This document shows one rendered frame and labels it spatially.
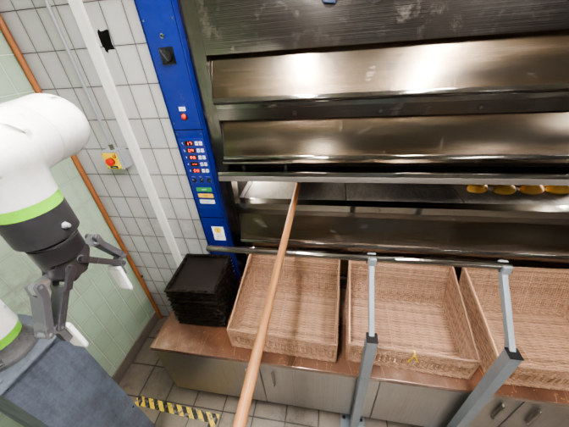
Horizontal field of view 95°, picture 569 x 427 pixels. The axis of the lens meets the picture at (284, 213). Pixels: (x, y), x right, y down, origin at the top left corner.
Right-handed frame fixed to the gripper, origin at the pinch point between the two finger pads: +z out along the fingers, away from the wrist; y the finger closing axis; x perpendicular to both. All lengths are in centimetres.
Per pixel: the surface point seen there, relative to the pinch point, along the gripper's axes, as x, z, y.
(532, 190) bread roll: 148, 26, -105
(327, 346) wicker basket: 49, 75, -39
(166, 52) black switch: -20, -42, -86
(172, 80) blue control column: -22, -32, -89
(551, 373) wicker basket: 140, 75, -39
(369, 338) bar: 64, 52, -31
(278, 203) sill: 19, 31, -91
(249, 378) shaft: 27.6, 27.1, -1.9
